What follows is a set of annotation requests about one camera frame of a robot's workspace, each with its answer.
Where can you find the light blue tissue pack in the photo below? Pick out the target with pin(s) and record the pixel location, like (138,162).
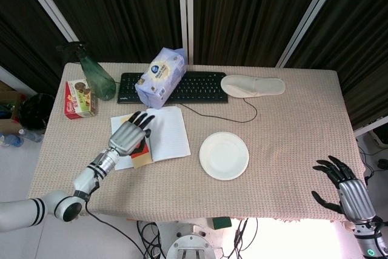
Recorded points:
(160,77)

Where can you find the white partition frame post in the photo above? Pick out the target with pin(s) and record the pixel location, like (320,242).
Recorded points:
(185,13)
(45,1)
(312,19)

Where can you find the brown cardboard box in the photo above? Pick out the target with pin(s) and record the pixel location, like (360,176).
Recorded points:
(7,98)

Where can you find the red cookie box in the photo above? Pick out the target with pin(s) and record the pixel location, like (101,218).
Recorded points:
(78,101)

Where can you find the beige waffle tablecloth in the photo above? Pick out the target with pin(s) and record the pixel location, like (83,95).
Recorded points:
(288,150)

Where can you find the clear plastic water bottle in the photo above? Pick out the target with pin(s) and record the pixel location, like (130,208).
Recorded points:
(12,140)
(30,136)

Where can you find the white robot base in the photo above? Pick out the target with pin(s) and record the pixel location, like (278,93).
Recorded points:
(189,242)

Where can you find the green spray bottle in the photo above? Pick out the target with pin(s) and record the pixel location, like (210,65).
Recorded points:
(98,81)

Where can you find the yellow cover lined notebook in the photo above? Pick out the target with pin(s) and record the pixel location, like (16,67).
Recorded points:
(169,137)

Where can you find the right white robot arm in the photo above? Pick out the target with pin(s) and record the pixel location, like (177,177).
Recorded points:
(368,240)

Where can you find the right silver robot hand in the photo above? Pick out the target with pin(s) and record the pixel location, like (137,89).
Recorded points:
(354,198)

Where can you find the white paper plate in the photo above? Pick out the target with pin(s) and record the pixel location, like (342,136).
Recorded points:
(224,156)

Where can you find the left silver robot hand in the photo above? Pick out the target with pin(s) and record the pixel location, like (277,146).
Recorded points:
(127,136)

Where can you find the dark pleated curtain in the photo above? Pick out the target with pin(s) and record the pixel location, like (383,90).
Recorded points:
(248,13)
(121,13)
(357,43)
(18,28)

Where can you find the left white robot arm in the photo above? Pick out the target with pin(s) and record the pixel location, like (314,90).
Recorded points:
(85,180)

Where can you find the black computer keyboard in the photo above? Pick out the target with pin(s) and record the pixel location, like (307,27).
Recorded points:
(200,86)

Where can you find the white cloth slipper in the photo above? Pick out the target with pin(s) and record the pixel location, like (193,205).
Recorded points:
(254,86)

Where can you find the green block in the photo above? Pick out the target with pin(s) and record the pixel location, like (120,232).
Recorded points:
(222,223)

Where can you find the red and yellow card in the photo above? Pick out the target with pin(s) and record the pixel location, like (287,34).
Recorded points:
(142,160)

